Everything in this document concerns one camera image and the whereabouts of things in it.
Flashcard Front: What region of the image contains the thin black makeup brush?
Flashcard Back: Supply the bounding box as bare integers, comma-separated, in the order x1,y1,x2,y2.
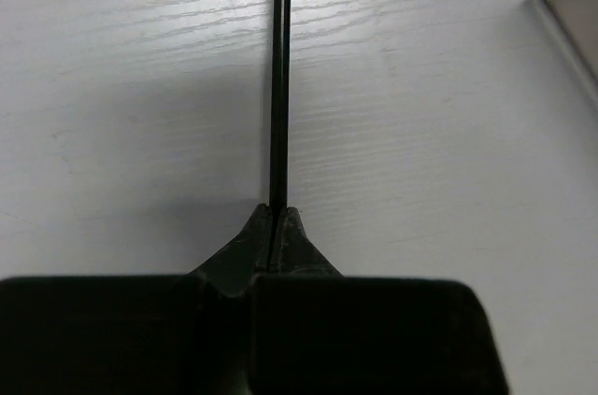
269,0,291,216

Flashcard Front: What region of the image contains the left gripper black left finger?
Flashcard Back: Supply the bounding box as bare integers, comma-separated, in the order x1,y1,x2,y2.
1,205,272,394

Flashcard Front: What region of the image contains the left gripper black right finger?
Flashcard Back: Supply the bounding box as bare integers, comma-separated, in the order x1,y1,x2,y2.
249,208,509,394

